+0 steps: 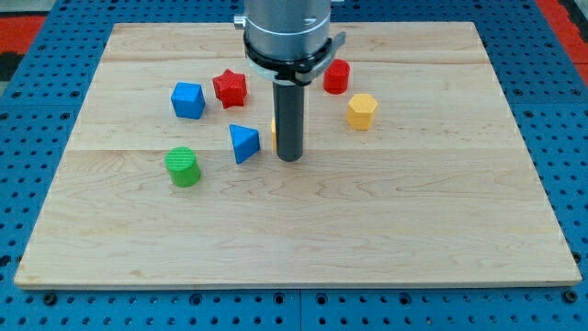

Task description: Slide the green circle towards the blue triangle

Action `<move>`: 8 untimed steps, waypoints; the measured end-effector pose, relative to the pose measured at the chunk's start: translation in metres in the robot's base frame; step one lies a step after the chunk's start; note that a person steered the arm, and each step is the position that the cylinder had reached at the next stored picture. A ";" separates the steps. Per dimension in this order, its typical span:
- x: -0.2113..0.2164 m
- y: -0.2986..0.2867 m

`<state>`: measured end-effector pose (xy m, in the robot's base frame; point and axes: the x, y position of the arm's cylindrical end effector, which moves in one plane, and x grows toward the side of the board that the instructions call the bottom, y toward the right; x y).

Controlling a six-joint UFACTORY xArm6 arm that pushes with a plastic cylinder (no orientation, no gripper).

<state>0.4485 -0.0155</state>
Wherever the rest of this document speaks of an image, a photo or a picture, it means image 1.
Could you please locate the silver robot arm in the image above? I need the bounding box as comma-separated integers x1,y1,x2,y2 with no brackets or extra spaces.
233,0,346,86

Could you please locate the blue triangle block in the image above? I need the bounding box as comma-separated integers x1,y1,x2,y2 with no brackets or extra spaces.
229,124,261,164

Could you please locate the yellow block behind rod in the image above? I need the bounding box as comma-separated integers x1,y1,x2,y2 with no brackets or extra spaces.
270,118,277,152

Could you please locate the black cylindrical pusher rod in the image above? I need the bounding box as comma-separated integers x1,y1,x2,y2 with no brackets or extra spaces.
273,83,304,162

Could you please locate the yellow hexagon block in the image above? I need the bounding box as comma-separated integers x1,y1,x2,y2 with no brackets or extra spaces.
345,94,379,131

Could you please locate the red cylinder block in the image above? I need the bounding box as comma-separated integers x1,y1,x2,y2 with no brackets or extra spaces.
323,59,351,95

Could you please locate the red star block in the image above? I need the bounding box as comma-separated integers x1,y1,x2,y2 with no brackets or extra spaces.
212,69,247,108

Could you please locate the green cylinder block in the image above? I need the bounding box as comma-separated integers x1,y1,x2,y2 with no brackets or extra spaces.
164,146,201,188

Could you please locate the wooden board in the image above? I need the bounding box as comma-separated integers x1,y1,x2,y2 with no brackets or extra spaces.
14,22,582,290

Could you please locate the blue cube block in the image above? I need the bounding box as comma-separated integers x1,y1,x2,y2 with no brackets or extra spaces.
171,82,206,120

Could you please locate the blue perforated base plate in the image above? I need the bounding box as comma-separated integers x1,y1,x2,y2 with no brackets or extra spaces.
0,0,588,331

